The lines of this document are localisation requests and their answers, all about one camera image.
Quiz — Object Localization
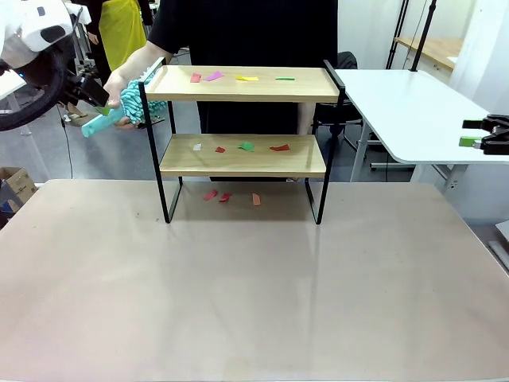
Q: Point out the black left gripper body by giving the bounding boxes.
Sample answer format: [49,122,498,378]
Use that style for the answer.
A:
[65,71,111,107]

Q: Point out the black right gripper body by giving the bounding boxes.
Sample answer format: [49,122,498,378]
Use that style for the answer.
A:
[479,114,509,156]

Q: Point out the teal chenille duster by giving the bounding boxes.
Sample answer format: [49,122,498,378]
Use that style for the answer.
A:
[81,73,168,138]

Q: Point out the person's left forearm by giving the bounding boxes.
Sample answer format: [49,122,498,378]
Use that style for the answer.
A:
[297,102,315,136]

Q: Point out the two-tier wood metal shelf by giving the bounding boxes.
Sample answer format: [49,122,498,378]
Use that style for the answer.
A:
[138,57,346,225]

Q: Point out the person's right hand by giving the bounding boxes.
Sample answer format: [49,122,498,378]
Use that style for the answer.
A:
[103,69,138,131]

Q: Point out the large white side table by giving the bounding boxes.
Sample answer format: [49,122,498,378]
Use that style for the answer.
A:
[332,68,509,200]

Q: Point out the person in yellow apron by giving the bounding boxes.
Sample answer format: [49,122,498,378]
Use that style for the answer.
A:
[73,0,154,87]

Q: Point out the small white table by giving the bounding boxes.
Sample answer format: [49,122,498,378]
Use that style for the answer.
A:
[0,71,49,181]

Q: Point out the wooden top desk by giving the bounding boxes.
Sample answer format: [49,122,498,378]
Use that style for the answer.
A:
[393,36,466,72]

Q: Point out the thick black pole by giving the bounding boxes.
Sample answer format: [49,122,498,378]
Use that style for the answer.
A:
[409,0,438,72]

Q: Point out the brown cardboard box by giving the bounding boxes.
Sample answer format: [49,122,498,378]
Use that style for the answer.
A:
[0,166,40,230]

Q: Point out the thin black tripod stand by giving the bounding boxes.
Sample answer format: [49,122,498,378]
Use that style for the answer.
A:
[385,0,410,71]

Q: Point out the black office chair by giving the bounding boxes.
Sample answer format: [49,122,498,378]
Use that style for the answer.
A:
[312,51,365,152]

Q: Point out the person's black shirt torso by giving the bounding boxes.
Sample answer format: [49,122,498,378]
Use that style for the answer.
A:
[147,0,339,183]

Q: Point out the black arm cable sleeve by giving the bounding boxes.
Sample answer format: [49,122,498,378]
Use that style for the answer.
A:
[0,47,68,132]

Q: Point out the thin black floor cable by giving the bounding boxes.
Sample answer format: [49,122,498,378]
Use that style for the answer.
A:
[55,105,75,180]

